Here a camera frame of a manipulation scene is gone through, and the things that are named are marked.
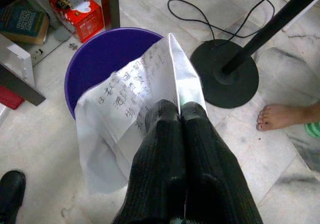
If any white paper sheet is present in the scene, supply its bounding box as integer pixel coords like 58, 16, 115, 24
74, 32, 208, 195

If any red book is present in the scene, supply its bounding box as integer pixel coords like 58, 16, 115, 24
0, 85, 26, 111

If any purple plastic bucket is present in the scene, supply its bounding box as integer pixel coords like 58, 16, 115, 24
64, 27, 167, 121

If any person in black shorts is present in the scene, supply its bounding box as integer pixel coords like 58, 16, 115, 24
256, 101, 320, 132

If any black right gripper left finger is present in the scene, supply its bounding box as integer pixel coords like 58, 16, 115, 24
117, 99, 187, 224

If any black standing fan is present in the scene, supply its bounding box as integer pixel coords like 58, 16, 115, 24
189, 0, 320, 109

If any black fan power cord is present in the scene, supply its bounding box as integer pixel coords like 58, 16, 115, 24
166, 0, 285, 47

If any dark teal dictionary book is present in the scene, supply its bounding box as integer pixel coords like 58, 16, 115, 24
0, 0, 50, 46

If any red printed cardboard box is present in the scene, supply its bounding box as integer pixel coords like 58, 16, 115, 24
48, 0, 105, 44

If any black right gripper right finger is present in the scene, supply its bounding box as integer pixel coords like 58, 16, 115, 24
180, 102, 265, 224

